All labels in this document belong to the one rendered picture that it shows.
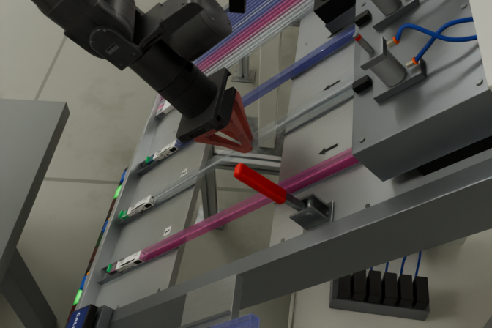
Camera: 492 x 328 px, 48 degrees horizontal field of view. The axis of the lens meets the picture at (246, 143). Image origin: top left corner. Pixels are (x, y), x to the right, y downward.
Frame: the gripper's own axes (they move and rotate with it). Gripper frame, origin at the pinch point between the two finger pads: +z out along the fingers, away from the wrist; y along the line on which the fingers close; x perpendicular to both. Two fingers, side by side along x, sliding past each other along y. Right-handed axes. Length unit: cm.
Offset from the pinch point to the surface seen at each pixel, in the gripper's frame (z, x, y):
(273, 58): 37, 35, 84
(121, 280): 3.4, 24.8, -12.9
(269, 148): 68, 61, 85
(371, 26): -7.1, -23.6, -0.4
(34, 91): 7, 135, 103
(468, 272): 50, -9, 5
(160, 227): 2.7, 17.9, -6.1
